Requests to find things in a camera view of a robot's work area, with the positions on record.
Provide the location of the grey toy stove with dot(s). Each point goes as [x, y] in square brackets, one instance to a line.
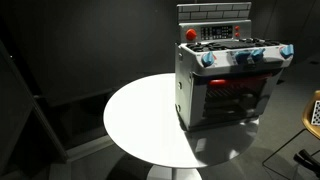
[193, 100]

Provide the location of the blue stove knob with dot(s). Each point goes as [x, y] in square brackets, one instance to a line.
[208, 59]
[241, 56]
[258, 53]
[287, 50]

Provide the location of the small red stove button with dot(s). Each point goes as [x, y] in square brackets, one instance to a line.
[237, 28]
[237, 34]

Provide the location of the large red round knob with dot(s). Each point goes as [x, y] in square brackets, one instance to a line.
[191, 34]

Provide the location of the white round pedestal table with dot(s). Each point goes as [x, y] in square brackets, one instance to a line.
[143, 123]

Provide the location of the dark metal frame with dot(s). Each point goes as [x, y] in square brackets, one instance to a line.
[50, 133]

